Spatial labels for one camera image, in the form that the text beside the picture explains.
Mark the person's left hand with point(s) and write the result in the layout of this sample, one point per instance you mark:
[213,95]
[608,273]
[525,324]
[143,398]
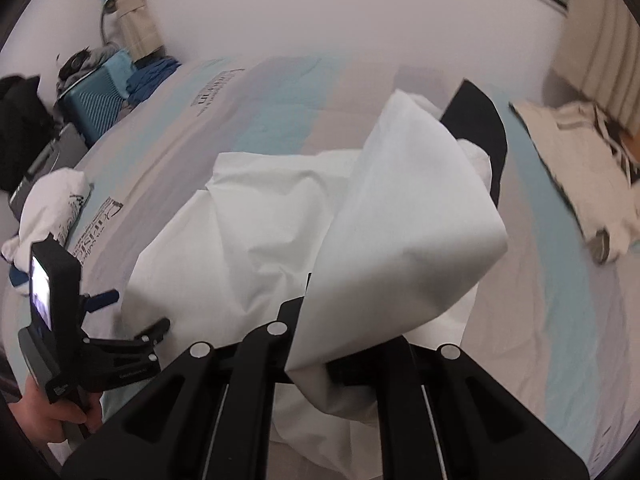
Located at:
[40,420]

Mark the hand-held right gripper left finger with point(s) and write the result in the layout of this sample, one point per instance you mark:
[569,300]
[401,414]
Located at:
[260,360]

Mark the beige folded garment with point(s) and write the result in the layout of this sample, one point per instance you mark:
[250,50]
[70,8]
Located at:
[575,160]

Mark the grey crumpled clothing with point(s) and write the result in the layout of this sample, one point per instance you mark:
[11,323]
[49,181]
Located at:
[82,62]

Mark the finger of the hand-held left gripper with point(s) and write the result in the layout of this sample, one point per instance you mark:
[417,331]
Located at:
[145,337]
[102,299]

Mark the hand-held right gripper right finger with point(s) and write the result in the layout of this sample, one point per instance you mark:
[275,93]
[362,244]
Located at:
[397,372]

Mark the white printed t-shirt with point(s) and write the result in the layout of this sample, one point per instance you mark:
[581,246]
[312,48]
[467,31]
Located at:
[47,200]

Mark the black bag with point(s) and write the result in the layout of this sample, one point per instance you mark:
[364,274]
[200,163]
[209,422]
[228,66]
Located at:
[22,130]

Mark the light blue lamp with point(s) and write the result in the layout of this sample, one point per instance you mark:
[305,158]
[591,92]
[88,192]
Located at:
[107,2]

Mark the beige curtain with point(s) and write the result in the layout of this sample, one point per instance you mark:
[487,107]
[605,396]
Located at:
[131,10]
[600,45]

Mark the blue ribbed suitcase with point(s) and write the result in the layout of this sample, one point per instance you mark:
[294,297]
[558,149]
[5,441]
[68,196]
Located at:
[92,105]

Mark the dark blue cloth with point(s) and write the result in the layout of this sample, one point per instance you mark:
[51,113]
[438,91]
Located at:
[150,77]

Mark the striped bed sheet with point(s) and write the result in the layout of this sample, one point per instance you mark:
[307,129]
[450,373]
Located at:
[280,110]

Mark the white garment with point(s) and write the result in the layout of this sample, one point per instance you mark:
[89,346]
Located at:
[400,210]

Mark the grey case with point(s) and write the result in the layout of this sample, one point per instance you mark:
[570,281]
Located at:
[52,157]

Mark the black garment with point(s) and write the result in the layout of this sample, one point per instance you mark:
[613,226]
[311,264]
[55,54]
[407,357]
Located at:
[475,120]

